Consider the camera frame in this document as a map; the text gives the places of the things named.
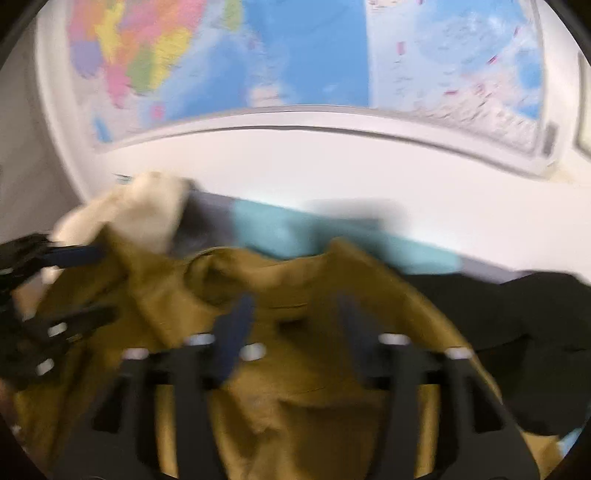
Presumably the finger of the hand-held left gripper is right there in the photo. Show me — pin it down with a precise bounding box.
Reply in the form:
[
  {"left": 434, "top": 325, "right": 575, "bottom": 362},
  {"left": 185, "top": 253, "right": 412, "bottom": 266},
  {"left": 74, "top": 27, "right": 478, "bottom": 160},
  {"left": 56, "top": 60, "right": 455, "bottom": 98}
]
[
  {"left": 0, "top": 234, "right": 105, "bottom": 278},
  {"left": 0, "top": 305, "right": 117, "bottom": 392}
]

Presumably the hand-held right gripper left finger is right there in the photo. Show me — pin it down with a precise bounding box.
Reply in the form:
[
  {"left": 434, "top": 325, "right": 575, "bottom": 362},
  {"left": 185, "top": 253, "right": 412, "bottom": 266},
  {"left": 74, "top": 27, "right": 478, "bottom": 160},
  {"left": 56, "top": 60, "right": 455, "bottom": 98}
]
[{"left": 53, "top": 293, "right": 267, "bottom": 480}]

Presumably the black garment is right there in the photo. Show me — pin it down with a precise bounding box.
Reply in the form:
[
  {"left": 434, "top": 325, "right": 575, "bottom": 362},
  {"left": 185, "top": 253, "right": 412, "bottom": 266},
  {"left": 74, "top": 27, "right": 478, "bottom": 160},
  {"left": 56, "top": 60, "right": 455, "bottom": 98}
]
[{"left": 406, "top": 271, "right": 591, "bottom": 437}]

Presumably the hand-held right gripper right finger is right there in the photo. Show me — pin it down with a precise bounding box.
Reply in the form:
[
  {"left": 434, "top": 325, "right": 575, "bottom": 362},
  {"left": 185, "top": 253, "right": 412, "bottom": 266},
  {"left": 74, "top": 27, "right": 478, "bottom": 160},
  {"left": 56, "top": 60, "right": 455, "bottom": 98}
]
[{"left": 335, "top": 291, "right": 541, "bottom": 480}]

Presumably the teal and grey printed blanket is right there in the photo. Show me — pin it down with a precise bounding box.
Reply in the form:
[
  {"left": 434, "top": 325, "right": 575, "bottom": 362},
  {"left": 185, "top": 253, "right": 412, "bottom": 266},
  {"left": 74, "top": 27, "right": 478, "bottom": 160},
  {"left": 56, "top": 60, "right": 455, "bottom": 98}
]
[{"left": 175, "top": 191, "right": 532, "bottom": 284}]

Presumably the wall map poster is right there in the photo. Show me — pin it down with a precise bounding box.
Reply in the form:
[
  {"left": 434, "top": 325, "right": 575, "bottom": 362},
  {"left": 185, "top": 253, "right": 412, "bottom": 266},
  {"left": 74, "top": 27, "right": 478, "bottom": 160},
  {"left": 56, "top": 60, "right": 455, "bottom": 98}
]
[{"left": 34, "top": 0, "right": 570, "bottom": 177}]

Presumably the cream pillow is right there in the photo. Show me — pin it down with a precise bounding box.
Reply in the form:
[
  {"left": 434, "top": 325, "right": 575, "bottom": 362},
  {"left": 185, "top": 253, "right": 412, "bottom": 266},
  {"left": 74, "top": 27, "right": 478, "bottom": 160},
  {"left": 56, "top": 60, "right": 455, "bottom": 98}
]
[{"left": 44, "top": 172, "right": 192, "bottom": 283}]

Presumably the mustard corduroy jacket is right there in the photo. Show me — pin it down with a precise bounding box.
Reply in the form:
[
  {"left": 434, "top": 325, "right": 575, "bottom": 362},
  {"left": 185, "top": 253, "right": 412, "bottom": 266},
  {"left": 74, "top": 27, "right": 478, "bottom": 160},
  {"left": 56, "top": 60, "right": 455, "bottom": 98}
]
[{"left": 14, "top": 224, "right": 561, "bottom": 480}]

